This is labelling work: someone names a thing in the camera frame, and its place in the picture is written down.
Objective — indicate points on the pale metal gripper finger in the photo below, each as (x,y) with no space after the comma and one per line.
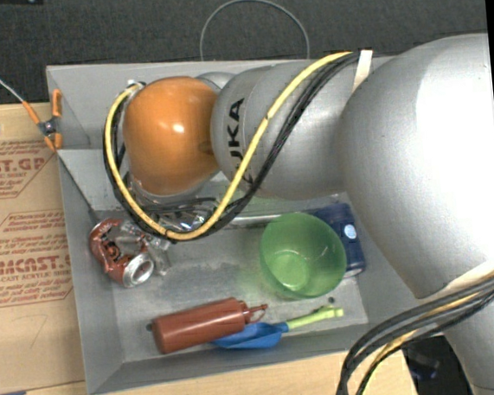
(160,257)
(131,237)

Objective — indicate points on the blue and green toy shovel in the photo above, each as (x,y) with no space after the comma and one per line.
(251,336)

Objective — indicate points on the green plastic bowl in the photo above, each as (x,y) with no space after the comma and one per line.
(302,256)

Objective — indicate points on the red-brown squeeze bottle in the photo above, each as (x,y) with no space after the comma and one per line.
(198,325)

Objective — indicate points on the brown cardboard board red print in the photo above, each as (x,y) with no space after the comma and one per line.
(25,239)

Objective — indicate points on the grey metal bin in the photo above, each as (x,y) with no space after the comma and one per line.
(220,277)

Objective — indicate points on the crushed red-brown drink can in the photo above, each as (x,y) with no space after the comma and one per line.
(113,257)

